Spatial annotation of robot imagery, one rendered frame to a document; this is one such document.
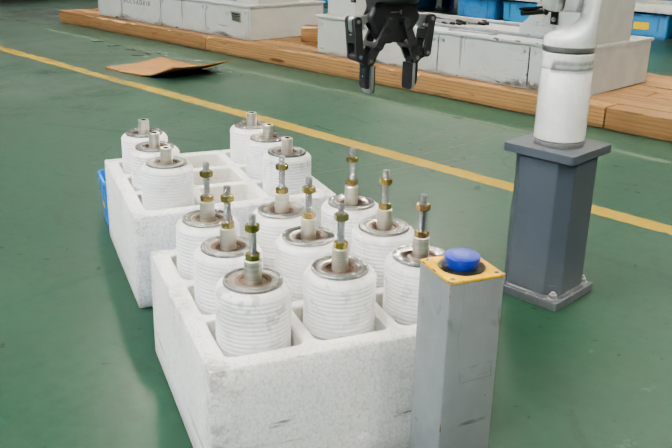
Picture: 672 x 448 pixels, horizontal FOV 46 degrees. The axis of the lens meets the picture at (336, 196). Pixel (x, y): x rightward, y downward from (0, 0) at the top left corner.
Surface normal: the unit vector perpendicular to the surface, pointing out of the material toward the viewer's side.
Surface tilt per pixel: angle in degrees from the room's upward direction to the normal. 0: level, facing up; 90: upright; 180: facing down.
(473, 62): 90
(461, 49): 90
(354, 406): 90
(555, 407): 0
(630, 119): 90
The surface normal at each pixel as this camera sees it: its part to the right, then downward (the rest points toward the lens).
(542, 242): -0.70, 0.21
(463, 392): 0.38, 0.30
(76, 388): 0.02, -0.95
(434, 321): -0.92, 0.11
